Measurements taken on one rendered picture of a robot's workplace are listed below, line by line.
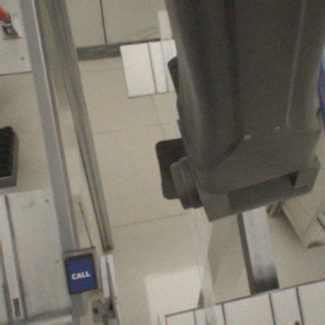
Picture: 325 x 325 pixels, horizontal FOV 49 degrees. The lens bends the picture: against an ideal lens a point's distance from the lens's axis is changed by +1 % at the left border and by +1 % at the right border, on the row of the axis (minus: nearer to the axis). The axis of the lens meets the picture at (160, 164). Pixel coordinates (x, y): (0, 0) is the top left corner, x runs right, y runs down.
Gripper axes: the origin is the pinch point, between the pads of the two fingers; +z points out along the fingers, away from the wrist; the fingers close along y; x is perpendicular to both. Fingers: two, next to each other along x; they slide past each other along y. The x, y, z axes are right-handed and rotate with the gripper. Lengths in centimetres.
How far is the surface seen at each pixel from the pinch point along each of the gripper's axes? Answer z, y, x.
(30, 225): 9.9, 23.3, 5.4
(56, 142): 8.5, 17.4, -6.4
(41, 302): 10.1, 23.4, 17.3
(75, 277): 5.4, 17.4, 13.3
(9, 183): 41, 33, -2
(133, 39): 186, -21, -85
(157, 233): 99, -7, 28
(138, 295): 83, 6, 45
